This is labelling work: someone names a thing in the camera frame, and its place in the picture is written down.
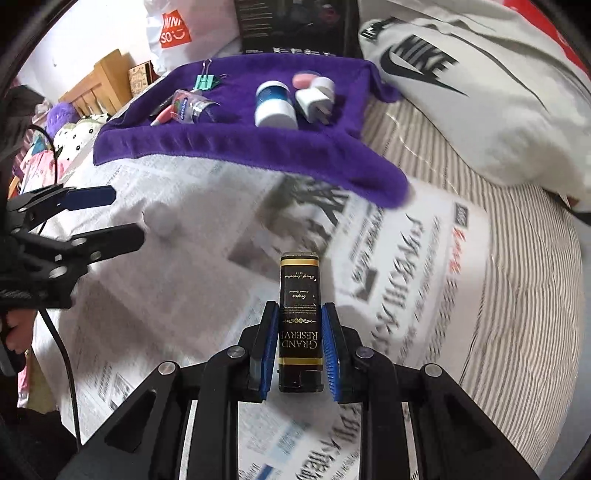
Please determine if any brown patterned box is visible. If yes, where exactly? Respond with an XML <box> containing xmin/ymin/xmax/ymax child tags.
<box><xmin>127</xmin><ymin>60</ymin><xmax>153</xmax><ymax>97</ymax></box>

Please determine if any white plastic shopping bag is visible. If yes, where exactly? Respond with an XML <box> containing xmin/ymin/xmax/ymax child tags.
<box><xmin>144</xmin><ymin>0</ymin><xmax>245</xmax><ymax>77</ymax></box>

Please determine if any pink cloth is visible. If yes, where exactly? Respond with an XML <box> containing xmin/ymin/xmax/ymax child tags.
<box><xmin>18</xmin><ymin>148</ymin><xmax>70</xmax><ymax>190</ymax></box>

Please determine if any white waist bag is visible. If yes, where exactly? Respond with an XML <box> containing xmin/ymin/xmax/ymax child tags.
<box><xmin>358</xmin><ymin>0</ymin><xmax>591</xmax><ymax>195</ymax></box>

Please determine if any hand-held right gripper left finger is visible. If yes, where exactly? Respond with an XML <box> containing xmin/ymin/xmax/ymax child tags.
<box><xmin>55</xmin><ymin>300</ymin><xmax>281</xmax><ymax>480</ymax></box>

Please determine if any white polka dot cloth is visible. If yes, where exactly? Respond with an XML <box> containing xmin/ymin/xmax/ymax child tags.
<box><xmin>55</xmin><ymin>113</ymin><xmax>109</xmax><ymax>153</ymax></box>

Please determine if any green binder clip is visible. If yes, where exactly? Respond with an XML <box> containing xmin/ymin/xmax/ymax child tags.
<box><xmin>193</xmin><ymin>59</ymin><xmax>227</xmax><ymax>92</ymax></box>

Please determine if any black cable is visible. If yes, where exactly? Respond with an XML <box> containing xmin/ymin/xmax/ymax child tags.
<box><xmin>28</xmin><ymin>124</ymin><xmax>81</xmax><ymax>446</ymax></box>

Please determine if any purple plush toy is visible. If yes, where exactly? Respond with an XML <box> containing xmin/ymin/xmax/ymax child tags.
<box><xmin>46</xmin><ymin>102</ymin><xmax>80</xmax><ymax>134</ymax></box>

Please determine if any red bag with white print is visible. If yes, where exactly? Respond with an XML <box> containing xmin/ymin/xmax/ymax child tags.
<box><xmin>503</xmin><ymin>0</ymin><xmax>591</xmax><ymax>75</ymax></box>

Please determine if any clear bottle with metal cap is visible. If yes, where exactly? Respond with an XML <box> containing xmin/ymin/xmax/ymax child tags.
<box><xmin>168</xmin><ymin>89</ymin><xmax>220</xmax><ymax>124</ymax></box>

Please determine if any pink pen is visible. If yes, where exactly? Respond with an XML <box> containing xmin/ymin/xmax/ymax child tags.
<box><xmin>150</xmin><ymin>104</ymin><xmax>176</xmax><ymax>126</ymax></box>

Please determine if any white bottle with blue label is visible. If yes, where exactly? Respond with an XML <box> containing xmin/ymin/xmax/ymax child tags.
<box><xmin>255</xmin><ymin>80</ymin><xmax>298</xmax><ymax>130</ymax></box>

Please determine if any newspaper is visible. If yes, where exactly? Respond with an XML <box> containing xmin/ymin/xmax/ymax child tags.
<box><xmin>28</xmin><ymin>157</ymin><xmax>490</xmax><ymax>480</ymax></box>

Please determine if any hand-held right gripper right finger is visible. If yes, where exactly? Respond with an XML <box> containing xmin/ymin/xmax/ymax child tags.
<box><xmin>321</xmin><ymin>302</ymin><xmax>541</xmax><ymax>480</ymax></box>

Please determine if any white charger plug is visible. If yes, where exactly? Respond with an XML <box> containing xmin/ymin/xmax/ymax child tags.
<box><xmin>295</xmin><ymin>88</ymin><xmax>335</xmax><ymax>124</ymax></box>

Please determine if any person's left hand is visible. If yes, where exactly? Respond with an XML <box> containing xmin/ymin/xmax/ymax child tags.
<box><xmin>2</xmin><ymin>309</ymin><xmax>38</xmax><ymax>356</ymax></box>

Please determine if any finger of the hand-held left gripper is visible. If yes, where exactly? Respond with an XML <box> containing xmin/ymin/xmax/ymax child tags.
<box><xmin>11</xmin><ymin>223</ymin><xmax>147</xmax><ymax>278</ymax></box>
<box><xmin>8</xmin><ymin>185</ymin><xmax>117</xmax><ymax>232</ymax></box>

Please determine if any purple towel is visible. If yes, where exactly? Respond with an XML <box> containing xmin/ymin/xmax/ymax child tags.
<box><xmin>92</xmin><ymin>53</ymin><xmax>411</xmax><ymax>208</ymax></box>

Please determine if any wooden headboard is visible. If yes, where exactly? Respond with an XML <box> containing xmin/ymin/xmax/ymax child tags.
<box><xmin>58</xmin><ymin>48</ymin><xmax>134</xmax><ymax>116</ymax></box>

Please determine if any small white tape roll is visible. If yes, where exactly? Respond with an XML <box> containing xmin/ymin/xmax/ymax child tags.
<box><xmin>310</xmin><ymin>76</ymin><xmax>336</xmax><ymax>107</ymax></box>

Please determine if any black box with gold print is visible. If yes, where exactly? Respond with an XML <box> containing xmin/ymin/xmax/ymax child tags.
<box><xmin>277</xmin><ymin>251</ymin><xmax>324</xmax><ymax>393</ymax></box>

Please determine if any pink round case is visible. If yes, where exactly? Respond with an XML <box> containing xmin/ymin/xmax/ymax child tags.
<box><xmin>292</xmin><ymin>70</ymin><xmax>321</xmax><ymax>90</ymax></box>

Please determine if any black product box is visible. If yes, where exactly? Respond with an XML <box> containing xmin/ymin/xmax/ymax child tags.
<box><xmin>233</xmin><ymin>0</ymin><xmax>361</xmax><ymax>58</ymax></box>

